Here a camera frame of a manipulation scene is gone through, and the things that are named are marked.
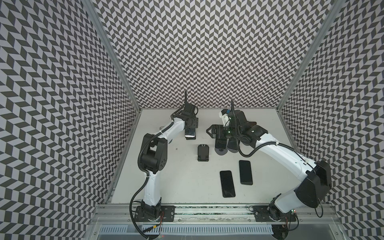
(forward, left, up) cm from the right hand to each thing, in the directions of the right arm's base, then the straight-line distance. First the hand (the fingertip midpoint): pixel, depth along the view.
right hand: (212, 135), depth 78 cm
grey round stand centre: (+1, -6, -20) cm, 21 cm away
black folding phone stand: (-2, +5, -16) cm, 17 cm away
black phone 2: (-11, -19, -21) cm, 31 cm away
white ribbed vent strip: (-39, +12, -21) cm, 46 cm away
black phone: (+10, +13, -12) cm, 21 cm away
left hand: (+18, +12, -11) cm, 24 cm away
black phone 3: (-18, -8, -21) cm, 29 cm away
